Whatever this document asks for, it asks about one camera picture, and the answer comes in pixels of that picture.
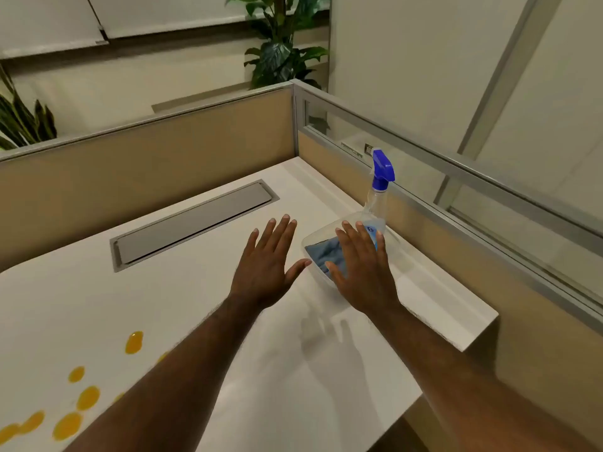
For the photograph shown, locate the person's left hand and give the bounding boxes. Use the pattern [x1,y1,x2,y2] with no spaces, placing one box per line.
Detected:
[229,214,312,310]

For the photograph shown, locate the person's right hand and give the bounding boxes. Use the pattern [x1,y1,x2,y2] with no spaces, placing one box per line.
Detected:
[325,221,402,319]

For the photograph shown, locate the person's left forearm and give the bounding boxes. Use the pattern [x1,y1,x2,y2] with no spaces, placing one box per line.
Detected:
[63,294,263,452]

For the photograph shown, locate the person's right forearm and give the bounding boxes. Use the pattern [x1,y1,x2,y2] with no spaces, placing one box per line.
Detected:
[367,303,601,452]

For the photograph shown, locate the blue cleaning cloth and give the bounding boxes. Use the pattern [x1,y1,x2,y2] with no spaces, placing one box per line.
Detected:
[304,236,350,279]

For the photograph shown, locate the clear plastic container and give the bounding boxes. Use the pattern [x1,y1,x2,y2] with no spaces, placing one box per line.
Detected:
[301,213,402,293]

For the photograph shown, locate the clear spray bottle blue nozzle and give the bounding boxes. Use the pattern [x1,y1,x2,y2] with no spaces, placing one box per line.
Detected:
[360,149,396,253]

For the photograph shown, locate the beige cubicle partition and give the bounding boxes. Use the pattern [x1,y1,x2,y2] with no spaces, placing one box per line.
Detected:
[0,81,297,273]

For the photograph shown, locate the beige partition with glass panel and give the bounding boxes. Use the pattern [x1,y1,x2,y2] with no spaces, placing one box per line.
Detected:
[290,79,603,449]

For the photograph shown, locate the broad leaf green plant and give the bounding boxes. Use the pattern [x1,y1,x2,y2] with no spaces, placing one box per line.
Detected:
[225,0,331,91]

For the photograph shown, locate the yellow liquid spill drops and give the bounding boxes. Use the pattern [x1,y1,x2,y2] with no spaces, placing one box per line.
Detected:
[0,331,169,445]

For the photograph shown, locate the green snake plant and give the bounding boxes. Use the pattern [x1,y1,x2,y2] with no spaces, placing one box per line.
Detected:
[0,65,58,151]

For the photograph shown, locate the grey desk cable tray lid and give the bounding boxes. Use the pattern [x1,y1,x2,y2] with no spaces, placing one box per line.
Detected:
[110,180,280,273]

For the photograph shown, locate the grey metal wall post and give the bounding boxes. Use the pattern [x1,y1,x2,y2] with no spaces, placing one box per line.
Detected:
[432,0,557,208]

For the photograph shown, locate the white wall board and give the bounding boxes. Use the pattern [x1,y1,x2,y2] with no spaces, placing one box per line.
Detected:
[0,0,109,60]
[86,0,331,41]

